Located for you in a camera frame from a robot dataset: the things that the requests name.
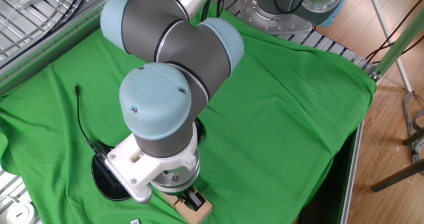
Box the white round puck device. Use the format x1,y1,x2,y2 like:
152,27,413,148
5,200,38,224

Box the pale diagonal support rod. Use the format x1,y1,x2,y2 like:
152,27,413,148
365,0,414,93

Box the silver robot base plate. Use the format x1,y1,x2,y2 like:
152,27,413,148
236,0,315,36

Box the large black C-clamp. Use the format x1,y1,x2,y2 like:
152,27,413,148
91,117,206,202

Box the grey floor cable coil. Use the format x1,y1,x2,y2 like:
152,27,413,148
401,90,424,166

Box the green cloth table cover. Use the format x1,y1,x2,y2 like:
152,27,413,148
0,1,378,224

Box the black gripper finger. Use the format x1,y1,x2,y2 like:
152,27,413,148
180,187,207,213

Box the green frame post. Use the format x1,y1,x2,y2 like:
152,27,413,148
373,14,424,82

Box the light wooden block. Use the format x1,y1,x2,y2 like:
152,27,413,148
174,196,214,224
158,190,182,208

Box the white wrist mounting bracket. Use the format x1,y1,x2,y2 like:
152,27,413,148
103,132,200,205

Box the dark brown furniture leg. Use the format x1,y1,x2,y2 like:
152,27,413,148
401,127,424,146
370,156,424,194

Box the thin black floor cables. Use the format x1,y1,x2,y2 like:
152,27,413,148
365,0,424,65

